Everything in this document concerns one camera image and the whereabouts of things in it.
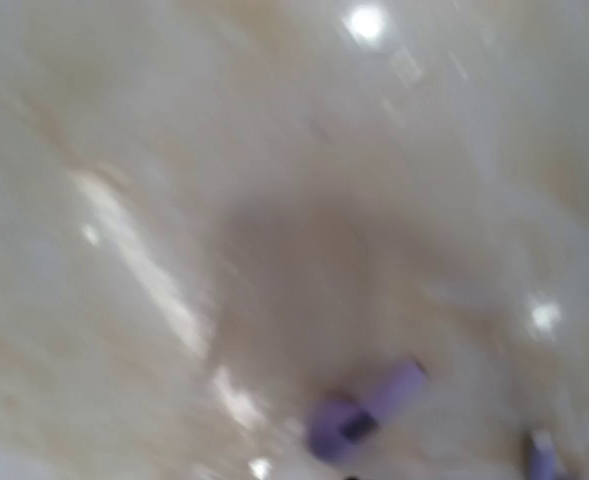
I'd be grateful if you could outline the purple earbud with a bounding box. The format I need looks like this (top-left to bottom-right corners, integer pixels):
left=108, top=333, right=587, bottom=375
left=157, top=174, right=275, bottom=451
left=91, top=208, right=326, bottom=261
left=524, top=429, right=567, bottom=480
left=306, top=358, right=428, bottom=464

